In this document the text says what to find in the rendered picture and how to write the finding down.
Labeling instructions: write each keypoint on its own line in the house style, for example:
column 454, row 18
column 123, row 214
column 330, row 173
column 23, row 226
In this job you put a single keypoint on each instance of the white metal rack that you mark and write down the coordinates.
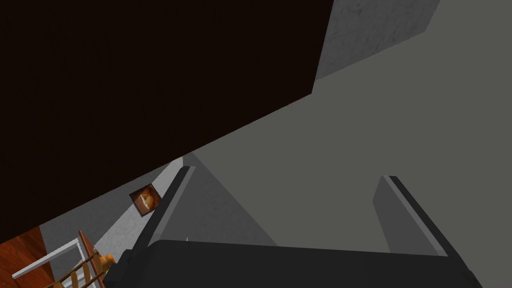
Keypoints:
column 52, row 262

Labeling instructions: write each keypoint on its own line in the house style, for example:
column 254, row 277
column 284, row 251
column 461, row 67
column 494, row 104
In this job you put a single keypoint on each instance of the brown wooden chair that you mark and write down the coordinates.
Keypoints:
column 82, row 268

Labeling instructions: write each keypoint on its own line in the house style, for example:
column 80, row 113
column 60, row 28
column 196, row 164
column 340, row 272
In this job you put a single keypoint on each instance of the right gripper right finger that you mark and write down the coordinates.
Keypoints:
column 404, row 218

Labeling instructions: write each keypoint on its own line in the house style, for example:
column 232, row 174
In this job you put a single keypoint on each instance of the framed orange wall picture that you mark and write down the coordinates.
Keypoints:
column 145, row 199

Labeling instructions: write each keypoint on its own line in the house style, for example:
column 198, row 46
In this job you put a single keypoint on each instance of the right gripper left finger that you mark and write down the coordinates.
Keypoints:
column 166, row 210

